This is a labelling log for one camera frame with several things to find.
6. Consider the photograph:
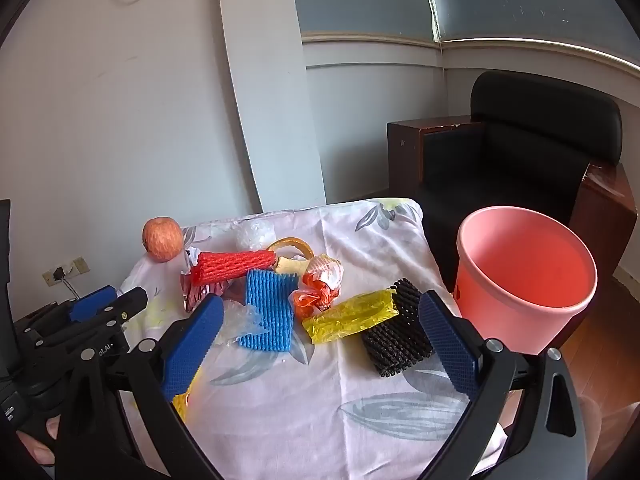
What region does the black flat panel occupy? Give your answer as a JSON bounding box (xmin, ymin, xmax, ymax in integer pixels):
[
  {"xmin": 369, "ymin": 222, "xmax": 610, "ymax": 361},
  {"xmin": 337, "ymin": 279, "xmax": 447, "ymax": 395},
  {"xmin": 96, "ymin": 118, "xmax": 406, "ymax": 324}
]
[{"xmin": 0, "ymin": 199, "xmax": 23, "ymax": 381}]

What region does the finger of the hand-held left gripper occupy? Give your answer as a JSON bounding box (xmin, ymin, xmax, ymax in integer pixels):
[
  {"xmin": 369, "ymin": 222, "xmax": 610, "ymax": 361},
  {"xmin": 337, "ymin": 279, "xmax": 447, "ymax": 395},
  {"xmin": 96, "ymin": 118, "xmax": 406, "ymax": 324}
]
[
  {"xmin": 15, "ymin": 285, "xmax": 118, "ymax": 341},
  {"xmin": 30, "ymin": 287, "xmax": 149, "ymax": 361}
]

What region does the black armchair with wooden sides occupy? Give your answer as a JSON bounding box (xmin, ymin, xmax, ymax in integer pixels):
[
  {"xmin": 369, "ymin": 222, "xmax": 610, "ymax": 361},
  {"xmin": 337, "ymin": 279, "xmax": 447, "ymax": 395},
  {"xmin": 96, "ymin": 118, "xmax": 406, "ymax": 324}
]
[{"xmin": 387, "ymin": 70, "xmax": 639, "ymax": 281}]

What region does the person's left hand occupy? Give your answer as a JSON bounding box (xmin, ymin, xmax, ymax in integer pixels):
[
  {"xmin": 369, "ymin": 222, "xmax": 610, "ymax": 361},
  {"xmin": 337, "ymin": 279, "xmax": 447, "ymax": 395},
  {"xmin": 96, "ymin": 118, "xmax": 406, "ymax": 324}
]
[{"xmin": 17, "ymin": 416, "xmax": 63, "ymax": 467}]

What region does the yellow orange snack wrapper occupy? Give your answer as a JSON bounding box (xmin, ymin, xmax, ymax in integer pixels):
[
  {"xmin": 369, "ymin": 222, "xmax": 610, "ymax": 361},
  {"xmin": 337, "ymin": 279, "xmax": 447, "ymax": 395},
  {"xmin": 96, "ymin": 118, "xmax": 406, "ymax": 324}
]
[{"xmin": 172, "ymin": 365, "xmax": 206, "ymax": 423}]

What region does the pale yellow peel piece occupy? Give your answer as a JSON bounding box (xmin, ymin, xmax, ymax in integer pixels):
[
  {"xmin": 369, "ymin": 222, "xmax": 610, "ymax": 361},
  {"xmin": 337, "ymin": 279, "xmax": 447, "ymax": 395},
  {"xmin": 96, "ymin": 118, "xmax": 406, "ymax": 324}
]
[{"xmin": 275, "ymin": 256, "xmax": 312, "ymax": 276}]

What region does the curled orange peel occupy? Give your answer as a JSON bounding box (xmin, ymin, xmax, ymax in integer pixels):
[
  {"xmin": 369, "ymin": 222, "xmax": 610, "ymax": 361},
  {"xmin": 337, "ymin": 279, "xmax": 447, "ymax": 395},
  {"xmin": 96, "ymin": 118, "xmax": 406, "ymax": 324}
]
[{"xmin": 265, "ymin": 236, "xmax": 315, "ymax": 261}]

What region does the dark red wrapper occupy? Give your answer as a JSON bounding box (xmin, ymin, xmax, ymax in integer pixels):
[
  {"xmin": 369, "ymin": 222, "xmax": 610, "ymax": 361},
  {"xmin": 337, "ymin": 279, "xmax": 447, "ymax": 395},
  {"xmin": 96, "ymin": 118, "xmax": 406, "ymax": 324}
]
[{"xmin": 180, "ymin": 247, "xmax": 248, "ymax": 313}]

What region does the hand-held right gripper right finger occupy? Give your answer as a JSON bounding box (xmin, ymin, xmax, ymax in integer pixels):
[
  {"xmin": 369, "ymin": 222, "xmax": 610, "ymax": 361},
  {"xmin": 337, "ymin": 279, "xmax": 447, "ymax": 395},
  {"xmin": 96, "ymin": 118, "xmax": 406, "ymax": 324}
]
[{"xmin": 419, "ymin": 290, "xmax": 590, "ymax": 480}]

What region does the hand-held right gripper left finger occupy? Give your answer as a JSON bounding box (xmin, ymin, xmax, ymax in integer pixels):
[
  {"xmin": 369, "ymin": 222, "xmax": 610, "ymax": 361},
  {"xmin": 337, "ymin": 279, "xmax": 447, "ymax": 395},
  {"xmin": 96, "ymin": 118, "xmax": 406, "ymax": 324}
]
[{"xmin": 54, "ymin": 294, "xmax": 226, "ymax": 480}]

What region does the red apple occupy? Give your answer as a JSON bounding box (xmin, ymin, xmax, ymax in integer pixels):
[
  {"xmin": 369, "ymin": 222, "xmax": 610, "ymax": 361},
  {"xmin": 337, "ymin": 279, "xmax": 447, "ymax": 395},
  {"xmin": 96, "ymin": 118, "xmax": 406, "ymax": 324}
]
[{"xmin": 142, "ymin": 216, "xmax": 184, "ymax": 263}]

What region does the pink floral tablecloth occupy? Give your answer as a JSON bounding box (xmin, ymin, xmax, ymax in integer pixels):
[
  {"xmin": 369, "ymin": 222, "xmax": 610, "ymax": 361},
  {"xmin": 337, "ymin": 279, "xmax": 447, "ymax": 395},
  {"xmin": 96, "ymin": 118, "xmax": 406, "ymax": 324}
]
[{"xmin": 120, "ymin": 197, "xmax": 506, "ymax": 480}]

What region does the black foam fruit net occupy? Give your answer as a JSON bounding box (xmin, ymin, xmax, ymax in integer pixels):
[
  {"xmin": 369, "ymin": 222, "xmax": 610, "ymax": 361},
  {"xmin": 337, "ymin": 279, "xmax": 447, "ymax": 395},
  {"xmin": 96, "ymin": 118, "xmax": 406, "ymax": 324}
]
[{"xmin": 361, "ymin": 277, "xmax": 436, "ymax": 378}]

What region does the black power cable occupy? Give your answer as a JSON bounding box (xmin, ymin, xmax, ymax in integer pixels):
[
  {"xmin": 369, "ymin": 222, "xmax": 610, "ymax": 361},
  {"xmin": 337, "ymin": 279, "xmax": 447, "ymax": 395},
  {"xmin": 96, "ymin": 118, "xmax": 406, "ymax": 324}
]
[{"xmin": 52, "ymin": 267, "xmax": 82, "ymax": 302}]

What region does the pink plastic bucket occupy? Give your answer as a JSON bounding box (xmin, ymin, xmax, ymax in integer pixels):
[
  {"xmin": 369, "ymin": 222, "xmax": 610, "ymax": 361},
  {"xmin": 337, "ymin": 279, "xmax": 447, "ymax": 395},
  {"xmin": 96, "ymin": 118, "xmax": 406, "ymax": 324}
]
[{"xmin": 456, "ymin": 206, "xmax": 598, "ymax": 356}]

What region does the orange white snack wrapper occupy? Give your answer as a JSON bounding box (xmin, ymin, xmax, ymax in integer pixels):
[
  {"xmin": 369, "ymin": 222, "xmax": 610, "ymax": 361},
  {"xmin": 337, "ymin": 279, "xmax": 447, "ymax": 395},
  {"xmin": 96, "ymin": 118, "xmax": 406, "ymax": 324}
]
[{"xmin": 292, "ymin": 255, "xmax": 346, "ymax": 320}]

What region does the red foam fruit net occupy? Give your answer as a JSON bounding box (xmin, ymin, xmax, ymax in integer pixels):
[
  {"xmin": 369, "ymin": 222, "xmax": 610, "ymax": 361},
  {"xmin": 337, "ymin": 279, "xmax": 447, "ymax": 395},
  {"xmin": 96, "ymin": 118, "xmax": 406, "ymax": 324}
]
[{"xmin": 191, "ymin": 249, "xmax": 277, "ymax": 288}]

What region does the yellow plastic wrapper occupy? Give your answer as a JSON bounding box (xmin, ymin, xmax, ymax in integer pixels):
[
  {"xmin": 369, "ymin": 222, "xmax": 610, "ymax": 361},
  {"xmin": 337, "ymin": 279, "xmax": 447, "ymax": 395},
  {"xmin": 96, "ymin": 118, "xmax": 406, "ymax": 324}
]
[{"xmin": 301, "ymin": 289, "xmax": 399, "ymax": 345}]

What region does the white plastic bag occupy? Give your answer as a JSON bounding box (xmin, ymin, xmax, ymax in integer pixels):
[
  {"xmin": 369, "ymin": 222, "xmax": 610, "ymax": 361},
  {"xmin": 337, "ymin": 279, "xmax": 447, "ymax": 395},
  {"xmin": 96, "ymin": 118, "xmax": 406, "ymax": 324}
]
[{"xmin": 235, "ymin": 220, "xmax": 277, "ymax": 252}]

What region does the white wall outlet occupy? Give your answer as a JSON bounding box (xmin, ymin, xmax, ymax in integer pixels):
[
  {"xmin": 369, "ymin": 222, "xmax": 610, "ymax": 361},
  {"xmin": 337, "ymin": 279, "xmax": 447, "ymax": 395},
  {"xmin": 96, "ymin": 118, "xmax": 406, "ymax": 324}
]
[{"xmin": 42, "ymin": 257, "xmax": 90, "ymax": 288}]

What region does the clear plastic bag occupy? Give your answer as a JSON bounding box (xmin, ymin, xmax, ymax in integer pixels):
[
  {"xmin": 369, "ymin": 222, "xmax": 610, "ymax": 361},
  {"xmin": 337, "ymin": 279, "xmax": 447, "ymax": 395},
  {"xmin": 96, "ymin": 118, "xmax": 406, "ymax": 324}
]
[{"xmin": 215, "ymin": 300, "xmax": 271, "ymax": 346}]

